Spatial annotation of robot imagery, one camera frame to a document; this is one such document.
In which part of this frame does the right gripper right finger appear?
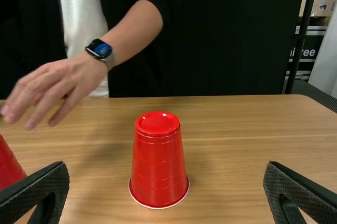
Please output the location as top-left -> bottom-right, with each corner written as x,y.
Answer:
263,160 -> 337,224

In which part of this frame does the black mesh chair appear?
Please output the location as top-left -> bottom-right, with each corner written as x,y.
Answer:
283,79 -> 337,116

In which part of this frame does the person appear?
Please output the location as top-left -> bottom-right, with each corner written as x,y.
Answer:
0,0 -> 185,131

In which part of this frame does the red cup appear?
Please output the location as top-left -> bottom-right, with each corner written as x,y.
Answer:
128,110 -> 190,210
0,134 -> 27,191

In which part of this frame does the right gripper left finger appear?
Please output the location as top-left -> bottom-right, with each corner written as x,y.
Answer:
0,160 -> 71,224

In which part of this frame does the black case with white lettering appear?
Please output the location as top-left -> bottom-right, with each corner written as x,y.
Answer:
285,25 -> 327,82

